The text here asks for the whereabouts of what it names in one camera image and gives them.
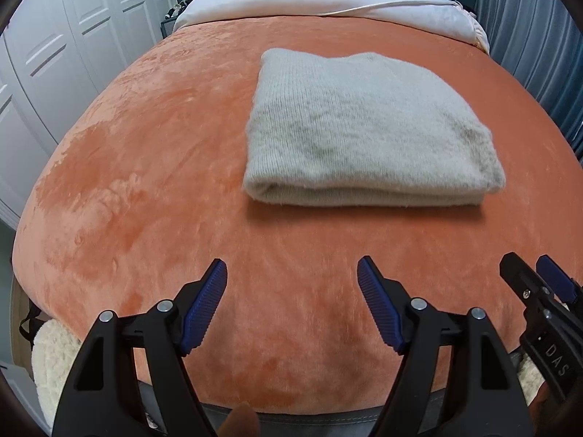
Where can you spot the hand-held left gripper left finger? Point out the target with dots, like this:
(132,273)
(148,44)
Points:
(202,309)

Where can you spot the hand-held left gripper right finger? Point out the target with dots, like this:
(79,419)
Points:
(378,305)

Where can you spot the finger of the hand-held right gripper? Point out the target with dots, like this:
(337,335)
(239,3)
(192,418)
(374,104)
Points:
(558,280)
(521,280)

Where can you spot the light grey knit sweater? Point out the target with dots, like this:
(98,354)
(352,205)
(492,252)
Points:
(364,132)

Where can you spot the person's left hand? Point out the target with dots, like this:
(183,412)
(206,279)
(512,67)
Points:
(239,421)

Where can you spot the orange plush blanket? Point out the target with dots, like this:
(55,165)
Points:
(159,168)

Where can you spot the grey blue curtain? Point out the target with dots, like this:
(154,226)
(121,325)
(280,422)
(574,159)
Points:
(528,32)

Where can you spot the white wardrobe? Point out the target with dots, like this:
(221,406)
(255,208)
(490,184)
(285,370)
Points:
(68,54)

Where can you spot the black bedside basket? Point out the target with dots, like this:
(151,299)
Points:
(175,16)

